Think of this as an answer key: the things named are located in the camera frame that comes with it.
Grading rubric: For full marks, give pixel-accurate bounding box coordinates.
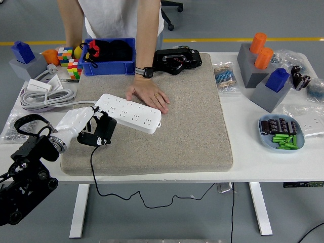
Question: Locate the bag of blue resistors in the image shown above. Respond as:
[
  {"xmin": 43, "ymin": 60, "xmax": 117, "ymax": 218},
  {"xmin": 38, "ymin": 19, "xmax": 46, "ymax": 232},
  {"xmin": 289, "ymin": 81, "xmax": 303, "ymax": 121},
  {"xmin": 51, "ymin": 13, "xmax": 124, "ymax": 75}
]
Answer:
[{"xmin": 305, "ymin": 77, "xmax": 324, "ymax": 103}]

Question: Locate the black table control panel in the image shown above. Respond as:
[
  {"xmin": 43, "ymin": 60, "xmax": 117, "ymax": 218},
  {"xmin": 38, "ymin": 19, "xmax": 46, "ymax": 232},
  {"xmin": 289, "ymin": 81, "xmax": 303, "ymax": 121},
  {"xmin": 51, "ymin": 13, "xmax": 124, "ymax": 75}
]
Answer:
[{"xmin": 282, "ymin": 181, "xmax": 324, "ymax": 188}]

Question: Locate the grey box under table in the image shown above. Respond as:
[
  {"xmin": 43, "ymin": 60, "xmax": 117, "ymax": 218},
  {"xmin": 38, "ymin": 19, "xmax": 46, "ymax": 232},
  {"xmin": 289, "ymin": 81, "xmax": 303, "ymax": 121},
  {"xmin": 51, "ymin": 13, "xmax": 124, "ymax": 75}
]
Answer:
[{"xmin": 216, "ymin": 182, "xmax": 233, "ymax": 194}]

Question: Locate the light blue plate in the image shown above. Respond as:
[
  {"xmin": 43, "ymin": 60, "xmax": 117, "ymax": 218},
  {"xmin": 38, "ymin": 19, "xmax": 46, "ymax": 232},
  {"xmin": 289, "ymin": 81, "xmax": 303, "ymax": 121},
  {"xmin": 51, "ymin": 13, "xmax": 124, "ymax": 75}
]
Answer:
[{"xmin": 258, "ymin": 114, "xmax": 305, "ymax": 154}]

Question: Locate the white power strip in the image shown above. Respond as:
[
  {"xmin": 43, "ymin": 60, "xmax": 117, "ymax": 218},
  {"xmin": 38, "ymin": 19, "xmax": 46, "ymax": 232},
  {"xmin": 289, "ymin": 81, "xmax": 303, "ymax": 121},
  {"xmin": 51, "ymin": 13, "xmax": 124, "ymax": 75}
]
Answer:
[{"xmin": 94, "ymin": 93, "xmax": 162, "ymax": 135}]

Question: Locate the grey square block base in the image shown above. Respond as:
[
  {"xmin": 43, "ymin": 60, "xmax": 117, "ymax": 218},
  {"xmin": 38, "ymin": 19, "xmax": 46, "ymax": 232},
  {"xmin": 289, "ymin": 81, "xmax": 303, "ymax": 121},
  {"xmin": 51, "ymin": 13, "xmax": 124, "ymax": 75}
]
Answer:
[
  {"xmin": 250, "ymin": 74, "xmax": 292, "ymax": 114},
  {"xmin": 9, "ymin": 53, "xmax": 48, "ymax": 82}
]

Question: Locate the white wall socket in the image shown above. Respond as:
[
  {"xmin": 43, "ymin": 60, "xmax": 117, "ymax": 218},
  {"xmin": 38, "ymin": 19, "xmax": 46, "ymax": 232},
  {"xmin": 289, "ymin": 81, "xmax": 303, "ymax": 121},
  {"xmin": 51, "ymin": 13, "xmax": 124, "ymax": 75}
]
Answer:
[{"xmin": 295, "ymin": 115, "xmax": 324, "ymax": 138}]

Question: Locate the clear bag of small parts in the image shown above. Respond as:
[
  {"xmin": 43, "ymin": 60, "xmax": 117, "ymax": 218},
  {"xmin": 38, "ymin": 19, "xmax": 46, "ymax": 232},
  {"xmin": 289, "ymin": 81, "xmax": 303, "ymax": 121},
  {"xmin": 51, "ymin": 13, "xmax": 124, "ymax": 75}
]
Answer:
[{"xmin": 272, "ymin": 48, "xmax": 311, "ymax": 71}]

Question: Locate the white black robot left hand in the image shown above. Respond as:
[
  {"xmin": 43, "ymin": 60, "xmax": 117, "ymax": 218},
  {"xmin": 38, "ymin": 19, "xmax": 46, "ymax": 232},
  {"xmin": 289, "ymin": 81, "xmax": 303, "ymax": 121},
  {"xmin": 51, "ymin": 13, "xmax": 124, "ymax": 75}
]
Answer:
[{"xmin": 54, "ymin": 105, "xmax": 112, "ymax": 147}]

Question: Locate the blue bottle-shaped block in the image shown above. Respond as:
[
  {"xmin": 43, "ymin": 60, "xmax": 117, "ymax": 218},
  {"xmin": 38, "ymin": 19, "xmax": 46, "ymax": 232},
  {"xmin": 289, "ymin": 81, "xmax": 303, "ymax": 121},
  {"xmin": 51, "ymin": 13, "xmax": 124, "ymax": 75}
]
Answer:
[
  {"xmin": 265, "ymin": 67, "xmax": 290, "ymax": 93},
  {"xmin": 10, "ymin": 40, "xmax": 35, "ymax": 64}
]

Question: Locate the black mechanical device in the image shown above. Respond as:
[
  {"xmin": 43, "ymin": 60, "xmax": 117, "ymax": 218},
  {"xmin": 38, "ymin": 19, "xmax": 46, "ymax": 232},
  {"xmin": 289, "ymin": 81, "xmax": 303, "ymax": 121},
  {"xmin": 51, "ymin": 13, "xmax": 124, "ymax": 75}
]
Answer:
[{"xmin": 151, "ymin": 46, "xmax": 203, "ymax": 76}]

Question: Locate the clear bag of screws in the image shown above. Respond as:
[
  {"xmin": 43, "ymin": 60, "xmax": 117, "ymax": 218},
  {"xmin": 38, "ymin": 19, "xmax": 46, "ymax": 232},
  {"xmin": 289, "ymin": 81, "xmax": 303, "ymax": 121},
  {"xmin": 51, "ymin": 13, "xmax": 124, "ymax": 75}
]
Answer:
[{"xmin": 1, "ymin": 112, "xmax": 38, "ymax": 142}]

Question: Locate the person's left hand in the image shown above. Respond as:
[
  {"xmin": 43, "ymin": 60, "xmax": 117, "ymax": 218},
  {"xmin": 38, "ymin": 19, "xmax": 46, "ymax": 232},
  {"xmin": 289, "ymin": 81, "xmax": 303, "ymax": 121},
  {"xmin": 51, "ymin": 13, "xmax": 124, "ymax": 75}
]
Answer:
[{"xmin": 126, "ymin": 75, "xmax": 170, "ymax": 115}]

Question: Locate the round black pouch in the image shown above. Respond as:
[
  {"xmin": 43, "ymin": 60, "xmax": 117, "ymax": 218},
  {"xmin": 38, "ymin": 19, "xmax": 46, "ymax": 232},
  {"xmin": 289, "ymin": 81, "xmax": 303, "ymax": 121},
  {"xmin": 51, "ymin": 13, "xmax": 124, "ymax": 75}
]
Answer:
[{"xmin": 108, "ymin": 39, "xmax": 134, "ymax": 63}]

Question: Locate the grey-brown mat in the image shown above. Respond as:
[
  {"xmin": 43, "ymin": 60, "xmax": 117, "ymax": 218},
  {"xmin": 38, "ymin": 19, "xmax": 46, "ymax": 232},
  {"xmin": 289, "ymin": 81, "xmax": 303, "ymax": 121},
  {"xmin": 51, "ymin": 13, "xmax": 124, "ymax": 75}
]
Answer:
[{"xmin": 60, "ymin": 52, "xmax": 234, "ymax": 176}]

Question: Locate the yellow ball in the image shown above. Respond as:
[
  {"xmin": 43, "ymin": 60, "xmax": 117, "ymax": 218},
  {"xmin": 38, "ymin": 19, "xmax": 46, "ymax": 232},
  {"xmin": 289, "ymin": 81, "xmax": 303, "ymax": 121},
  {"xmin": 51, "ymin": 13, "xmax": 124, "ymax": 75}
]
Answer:
[{"xmin": 72, "ymin": 45, "xmax": 84, "ymax": 59}]

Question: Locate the clear plastic socket bag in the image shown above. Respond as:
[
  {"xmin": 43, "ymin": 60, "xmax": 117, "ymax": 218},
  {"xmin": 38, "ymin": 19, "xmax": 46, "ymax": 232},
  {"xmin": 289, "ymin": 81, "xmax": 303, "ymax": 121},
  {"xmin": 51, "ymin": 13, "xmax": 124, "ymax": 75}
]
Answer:
[{"xmin": 282, "ymin": 103, "xmax": 324, "ymax": 139}]

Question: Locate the black wristwatch grey strap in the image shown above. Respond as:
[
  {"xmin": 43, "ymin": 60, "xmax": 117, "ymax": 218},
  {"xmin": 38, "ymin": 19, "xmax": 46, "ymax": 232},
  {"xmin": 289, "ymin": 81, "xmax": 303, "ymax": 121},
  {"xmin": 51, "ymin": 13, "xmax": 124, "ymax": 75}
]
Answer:
[{"xmin": 135, "ymin": 66, "xmax": 154, "ymax": 78}]

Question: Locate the black plug adapter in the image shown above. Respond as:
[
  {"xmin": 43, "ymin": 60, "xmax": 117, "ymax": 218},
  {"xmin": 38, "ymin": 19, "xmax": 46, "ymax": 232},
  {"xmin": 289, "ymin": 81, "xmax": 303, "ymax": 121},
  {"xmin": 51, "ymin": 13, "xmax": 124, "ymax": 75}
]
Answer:
[{"xmin": 94, "ymin": 115, "xmax": 118, "ymax": 144}]

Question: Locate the blue plastic bin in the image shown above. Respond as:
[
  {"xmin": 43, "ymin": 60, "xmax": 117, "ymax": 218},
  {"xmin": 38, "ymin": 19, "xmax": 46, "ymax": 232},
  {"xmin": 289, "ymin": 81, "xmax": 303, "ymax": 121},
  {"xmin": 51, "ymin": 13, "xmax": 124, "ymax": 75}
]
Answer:
[{"xmin": 78, "ymin": 37, "xmax": 137, "ymax": 76}]

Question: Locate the orange cup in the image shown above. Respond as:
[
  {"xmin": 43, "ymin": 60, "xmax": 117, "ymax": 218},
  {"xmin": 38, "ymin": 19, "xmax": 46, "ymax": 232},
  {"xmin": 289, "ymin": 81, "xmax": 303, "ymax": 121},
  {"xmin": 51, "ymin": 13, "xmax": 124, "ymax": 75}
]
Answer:
[{"xmin": 41, "ymin": 49, "xmax": 61, "ymax": 65}]

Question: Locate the grey power strip cable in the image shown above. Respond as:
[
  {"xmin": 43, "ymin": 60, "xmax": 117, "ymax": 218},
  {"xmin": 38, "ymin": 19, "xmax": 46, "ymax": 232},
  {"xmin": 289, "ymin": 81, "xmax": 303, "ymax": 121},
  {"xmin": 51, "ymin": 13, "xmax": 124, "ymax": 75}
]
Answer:
[{"xmin": 19, "ymin": 69, "xmax": 98, "ymax": 111}]

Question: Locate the grey two-hole block base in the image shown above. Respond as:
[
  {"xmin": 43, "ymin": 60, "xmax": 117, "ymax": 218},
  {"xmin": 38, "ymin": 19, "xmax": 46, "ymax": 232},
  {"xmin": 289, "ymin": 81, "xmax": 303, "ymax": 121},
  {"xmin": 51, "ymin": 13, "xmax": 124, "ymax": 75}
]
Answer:
[{"xmin": 236, "ymin": 43, "xmax": 274, "ymax": 89}]

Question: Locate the orange cylinder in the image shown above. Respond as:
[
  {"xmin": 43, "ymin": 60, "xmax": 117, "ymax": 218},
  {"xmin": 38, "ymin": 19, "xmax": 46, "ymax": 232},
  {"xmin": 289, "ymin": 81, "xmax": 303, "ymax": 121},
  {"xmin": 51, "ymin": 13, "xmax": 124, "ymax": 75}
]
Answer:
[
  {"xmin": 249, "ymin": 32, "xmax": 268, "ymax": 55},
  {"xmin": 254, "ymin": 47, "xmax": 274, "ymax": 70}
]

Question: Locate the multicolour puzzle cube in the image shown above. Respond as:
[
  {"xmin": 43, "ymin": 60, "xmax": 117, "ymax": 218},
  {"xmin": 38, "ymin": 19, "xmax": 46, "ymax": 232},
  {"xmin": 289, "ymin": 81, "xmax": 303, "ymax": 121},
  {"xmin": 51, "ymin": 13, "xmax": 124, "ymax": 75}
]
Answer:
[
  {"xmin": 67, "ymin": 58, "xmax": 84, "ymax": 80},
  {"xmin": 57, "ymin": 47, "xmax": 74, "ymax": 67}
]

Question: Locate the black floor cable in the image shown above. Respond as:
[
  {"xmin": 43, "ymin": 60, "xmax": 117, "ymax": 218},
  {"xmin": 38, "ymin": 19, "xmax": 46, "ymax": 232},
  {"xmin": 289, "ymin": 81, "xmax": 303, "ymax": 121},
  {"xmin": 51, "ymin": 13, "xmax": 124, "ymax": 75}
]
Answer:
[{"xmin": 297, "ymin": 222, "xmax": 324, "ymax": 243}]

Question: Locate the small white box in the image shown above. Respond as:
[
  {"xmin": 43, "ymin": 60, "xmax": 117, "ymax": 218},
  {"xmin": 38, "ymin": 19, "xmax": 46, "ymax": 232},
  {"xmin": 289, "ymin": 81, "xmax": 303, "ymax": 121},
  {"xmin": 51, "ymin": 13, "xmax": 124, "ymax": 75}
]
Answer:
[{"xmin": 26, "ymin": 78, "xmax": 53, "ymax": 93}]

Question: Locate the black hanging cable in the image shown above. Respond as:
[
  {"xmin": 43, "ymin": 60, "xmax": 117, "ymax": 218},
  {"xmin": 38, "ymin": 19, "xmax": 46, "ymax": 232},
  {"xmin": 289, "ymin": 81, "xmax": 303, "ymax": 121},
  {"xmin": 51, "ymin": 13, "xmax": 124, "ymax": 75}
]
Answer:
[{"xmin": 229, "ymin": 182, "xmax": 236, "ymax": 243}]

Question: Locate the white flat square panel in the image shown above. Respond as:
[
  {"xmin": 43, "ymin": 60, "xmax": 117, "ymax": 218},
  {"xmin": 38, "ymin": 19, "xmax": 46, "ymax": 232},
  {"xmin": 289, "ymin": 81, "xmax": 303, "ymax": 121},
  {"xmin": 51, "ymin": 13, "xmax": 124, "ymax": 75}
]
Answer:
[{"xmin": 47, "ymin": 74, "xmax": 64, "ymax": 91}]

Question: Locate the black pouch with red trim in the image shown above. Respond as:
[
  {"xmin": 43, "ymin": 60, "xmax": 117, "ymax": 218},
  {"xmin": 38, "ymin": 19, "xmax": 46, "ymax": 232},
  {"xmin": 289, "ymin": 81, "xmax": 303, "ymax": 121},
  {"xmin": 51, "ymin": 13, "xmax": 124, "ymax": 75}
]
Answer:
[{"xmin": 79, "ymin": 39, "xmax": 111, "ymax": 68}]

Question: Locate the clear bag of resistors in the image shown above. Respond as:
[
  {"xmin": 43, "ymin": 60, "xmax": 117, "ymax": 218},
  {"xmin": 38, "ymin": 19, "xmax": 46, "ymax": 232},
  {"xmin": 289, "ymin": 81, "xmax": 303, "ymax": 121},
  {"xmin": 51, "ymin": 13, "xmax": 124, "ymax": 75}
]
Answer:
[{"xmin": 212, "ymin": 61, "xmax": 241, "ymax": 95}]

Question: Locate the person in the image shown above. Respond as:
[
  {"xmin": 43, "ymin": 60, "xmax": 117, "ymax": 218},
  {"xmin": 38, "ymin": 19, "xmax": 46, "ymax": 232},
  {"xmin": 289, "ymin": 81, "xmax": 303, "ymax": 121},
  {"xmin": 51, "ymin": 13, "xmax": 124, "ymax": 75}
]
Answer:
[{"xmin": 77, "ymin": 0, "xmax": 165, "ymax": 50}]

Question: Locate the black office chair base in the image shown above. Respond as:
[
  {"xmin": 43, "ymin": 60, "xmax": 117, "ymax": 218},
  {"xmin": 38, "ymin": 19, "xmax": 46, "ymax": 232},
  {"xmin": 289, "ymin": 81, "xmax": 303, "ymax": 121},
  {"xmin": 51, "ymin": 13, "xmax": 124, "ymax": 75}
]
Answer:
[{"xmin": 160, "ymin": 0, "xmax": 183, "ymax": 31}]

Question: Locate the thin black plug cord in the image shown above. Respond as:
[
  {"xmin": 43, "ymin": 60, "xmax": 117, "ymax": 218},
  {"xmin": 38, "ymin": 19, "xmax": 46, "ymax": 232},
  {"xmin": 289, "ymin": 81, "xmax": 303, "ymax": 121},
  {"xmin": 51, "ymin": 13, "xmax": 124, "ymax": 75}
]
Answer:
[{"xmin": 90, "ymin": 144, "xmax": 215, "ymax": 209}]

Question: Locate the white table leg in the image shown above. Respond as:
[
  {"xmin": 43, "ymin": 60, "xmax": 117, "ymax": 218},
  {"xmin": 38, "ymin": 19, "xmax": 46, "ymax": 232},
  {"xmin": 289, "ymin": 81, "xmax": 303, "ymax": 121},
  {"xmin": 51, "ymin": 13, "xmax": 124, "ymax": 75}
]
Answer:
[
  {"xmin": 249, "ymin": 182, "xmax": 273, "ymax": 236},
  {"xmin": 69, "ymin": 184, "xmax": 90, "ymax": 239}
]

